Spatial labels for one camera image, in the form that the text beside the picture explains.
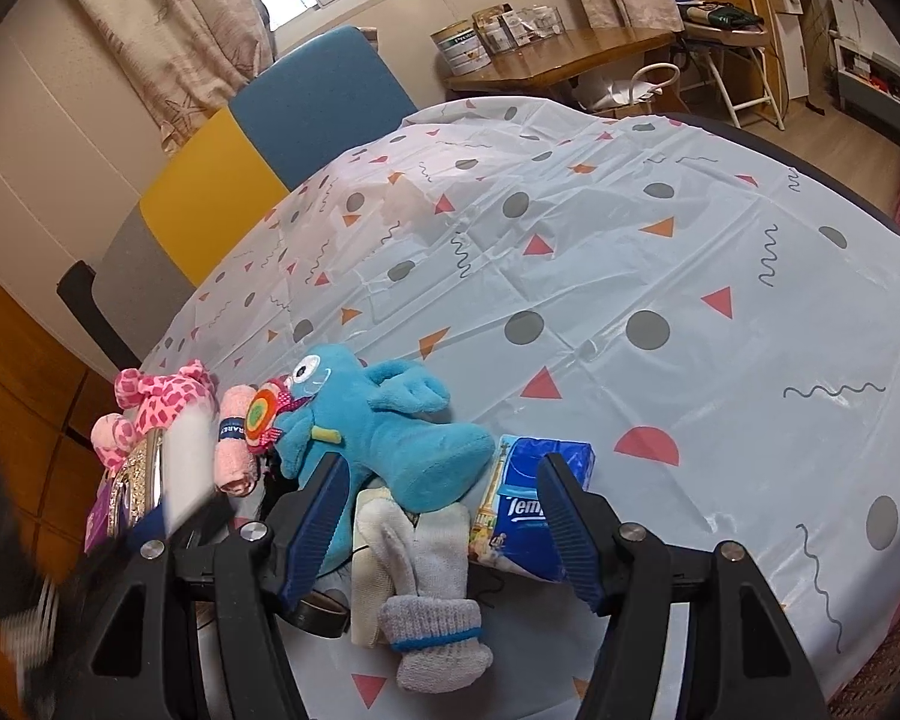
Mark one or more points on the dark bag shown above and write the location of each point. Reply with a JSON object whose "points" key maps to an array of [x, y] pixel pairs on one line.
{"points": [[724, 15]]}

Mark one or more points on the white sock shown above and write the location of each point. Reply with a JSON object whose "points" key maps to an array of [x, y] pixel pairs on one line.
{"points": [[427, 547]]}

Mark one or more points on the white narrow cabinet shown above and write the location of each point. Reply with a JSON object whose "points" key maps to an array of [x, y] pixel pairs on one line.
{"points": [[791, 37]]}

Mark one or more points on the pink spotted plush toy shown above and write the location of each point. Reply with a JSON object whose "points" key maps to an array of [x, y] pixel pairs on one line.
{"points": [[161, 397]]}

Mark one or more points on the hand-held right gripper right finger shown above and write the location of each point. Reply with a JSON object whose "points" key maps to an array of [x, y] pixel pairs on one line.
{"points": [[570, 532]]}

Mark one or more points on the orange green lollipop toy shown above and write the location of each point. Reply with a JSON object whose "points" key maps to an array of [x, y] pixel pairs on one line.
{"points": [[261, 414]]}

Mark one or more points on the purple box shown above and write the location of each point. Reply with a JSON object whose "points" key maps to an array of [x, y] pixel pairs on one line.
{"points": [[97, 517]]}

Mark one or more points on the grey chair back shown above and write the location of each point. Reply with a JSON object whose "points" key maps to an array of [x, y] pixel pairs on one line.
{"points": [[139, 292]]}

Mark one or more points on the large cream tin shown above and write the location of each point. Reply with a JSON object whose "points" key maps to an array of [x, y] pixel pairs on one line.
{"points": [[459, 49]]}

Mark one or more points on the wooden table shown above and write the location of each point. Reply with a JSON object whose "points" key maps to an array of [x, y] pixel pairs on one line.
{"points": [[570, 52]]}

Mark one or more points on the grey sock blue stripe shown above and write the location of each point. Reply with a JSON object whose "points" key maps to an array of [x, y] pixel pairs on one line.
{"points": [[431, 649]]}

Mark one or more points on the printed white tablecloth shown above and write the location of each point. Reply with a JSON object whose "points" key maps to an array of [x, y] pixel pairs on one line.
{"points": [[607, 277]]}

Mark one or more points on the blue chair back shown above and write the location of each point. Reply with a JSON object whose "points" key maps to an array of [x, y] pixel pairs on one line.
{"points": [[322, 105]]}

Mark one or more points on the white folding chair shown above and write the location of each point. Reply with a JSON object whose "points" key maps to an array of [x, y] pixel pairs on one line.
{"points": [[735, 67]]}

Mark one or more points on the white cloth roll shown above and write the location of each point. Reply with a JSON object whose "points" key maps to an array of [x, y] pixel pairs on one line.
{"points": [[189, 457]]}

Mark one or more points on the pink towel blue band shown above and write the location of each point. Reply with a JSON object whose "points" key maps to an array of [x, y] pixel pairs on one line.
{"points": [[234, 442]]}

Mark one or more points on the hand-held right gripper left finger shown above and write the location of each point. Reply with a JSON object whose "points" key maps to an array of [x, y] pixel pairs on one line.
{"points": [[316, 532]]}

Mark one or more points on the blue tissue packet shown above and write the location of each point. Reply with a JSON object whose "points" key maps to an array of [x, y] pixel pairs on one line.
{"points": [[517, 517]]}

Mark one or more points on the yellow chair back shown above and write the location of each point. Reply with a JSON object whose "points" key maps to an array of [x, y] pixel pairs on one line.
{"points": [[210, 195]]}

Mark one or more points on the grey low shelf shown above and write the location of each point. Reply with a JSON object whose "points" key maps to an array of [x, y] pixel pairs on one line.
{"points": [[870, 82]]}

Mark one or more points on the wooden cabinet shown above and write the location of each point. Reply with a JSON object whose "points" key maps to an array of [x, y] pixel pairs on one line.
{"points": [[22, 390]]}

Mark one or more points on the clear plastic container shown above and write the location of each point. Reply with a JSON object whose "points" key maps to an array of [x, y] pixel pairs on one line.
{"points": [[532, 24]]}

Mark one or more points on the blue plush toy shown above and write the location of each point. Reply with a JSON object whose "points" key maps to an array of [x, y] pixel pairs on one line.
{"points": [[397, 427]]}

